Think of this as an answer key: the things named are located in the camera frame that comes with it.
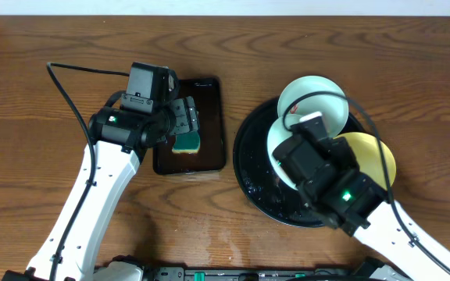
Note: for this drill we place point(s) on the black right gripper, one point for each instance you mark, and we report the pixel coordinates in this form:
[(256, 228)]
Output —
[(343, 151)]

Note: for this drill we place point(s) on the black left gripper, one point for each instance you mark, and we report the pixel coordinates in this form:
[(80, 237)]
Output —
[(187, 115)]

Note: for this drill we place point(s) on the green and yellow sponge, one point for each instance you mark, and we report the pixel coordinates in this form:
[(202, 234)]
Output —
[(187, 143)]

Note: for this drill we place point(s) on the yellow plate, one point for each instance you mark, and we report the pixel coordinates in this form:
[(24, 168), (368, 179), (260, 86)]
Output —
[(367, 154)]

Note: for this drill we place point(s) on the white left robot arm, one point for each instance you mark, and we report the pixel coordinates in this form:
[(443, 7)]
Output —
[(118, 139)]

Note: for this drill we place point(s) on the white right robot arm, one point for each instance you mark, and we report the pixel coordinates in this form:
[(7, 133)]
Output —
[(389, 230)]

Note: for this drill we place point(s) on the rectangular black tray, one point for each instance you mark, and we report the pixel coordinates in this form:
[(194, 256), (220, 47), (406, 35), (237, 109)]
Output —
[(211, 155)]

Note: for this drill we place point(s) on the round black tray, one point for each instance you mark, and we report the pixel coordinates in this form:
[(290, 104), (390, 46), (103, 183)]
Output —
[(252, 171)]

